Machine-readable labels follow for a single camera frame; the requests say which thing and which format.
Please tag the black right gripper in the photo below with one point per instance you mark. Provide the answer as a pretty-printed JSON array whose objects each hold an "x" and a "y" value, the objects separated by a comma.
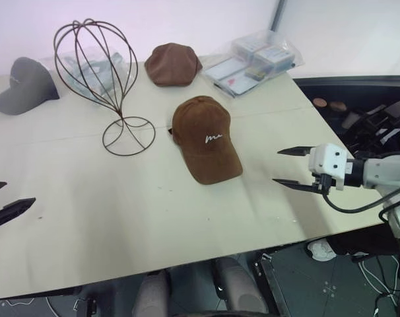
[{"x": 322, "y": 183}]

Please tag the brown cap with white script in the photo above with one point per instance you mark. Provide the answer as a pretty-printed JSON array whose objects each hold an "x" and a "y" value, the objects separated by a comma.
[{"x": 203, "y": 125}]

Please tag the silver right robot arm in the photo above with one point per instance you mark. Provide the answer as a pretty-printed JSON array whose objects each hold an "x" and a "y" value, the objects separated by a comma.
[{"x": 385, "y": 168}]

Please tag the brown round disc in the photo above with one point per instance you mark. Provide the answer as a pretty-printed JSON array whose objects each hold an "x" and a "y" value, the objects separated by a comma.
[
  {"x": 338, "y": 106},
  {"x": 320, "y": 101}
]

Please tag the white crumpled object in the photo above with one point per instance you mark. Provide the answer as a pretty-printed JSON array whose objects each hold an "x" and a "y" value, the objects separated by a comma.
[{"x": 320, "y": 250}]

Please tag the dark grey baseball cap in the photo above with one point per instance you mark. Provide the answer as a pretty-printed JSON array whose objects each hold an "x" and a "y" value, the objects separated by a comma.
[{"x": 25, "y": 86}]

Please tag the flat clear pack of cards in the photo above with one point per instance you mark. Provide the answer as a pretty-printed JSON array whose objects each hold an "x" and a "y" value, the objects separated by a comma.
[{"x": 233, "y": 79}]

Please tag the plastic bag of card boxes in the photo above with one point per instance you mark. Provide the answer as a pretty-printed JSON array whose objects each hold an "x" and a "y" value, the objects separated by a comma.
[{"x": 272, "y": 54}]

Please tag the grey rounded padded shape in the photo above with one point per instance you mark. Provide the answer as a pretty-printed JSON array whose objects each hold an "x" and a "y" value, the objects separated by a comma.
[
  {"x": 241, "y": 287},
  {"x": 152, "y": 294}
]

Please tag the clear plastic bag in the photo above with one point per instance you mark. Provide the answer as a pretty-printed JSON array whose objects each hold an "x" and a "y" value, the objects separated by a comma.
[{"x": 95, "y": 71}]

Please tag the grey tent pole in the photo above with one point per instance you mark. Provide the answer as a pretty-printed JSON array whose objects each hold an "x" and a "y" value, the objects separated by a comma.
[{"x": 276, "y": 13}]

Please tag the plain brown flat cap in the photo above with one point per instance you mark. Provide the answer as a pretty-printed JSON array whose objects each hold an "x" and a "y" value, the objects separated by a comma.
[{"x": 172, "y": 64}]

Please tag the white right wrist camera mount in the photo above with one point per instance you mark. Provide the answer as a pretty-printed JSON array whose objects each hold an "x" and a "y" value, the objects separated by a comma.
[{"x": 328, "y": 158}]

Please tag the black metal frame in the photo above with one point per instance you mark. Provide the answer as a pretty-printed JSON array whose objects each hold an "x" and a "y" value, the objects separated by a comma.
[{"x": 269, "y": 284}]

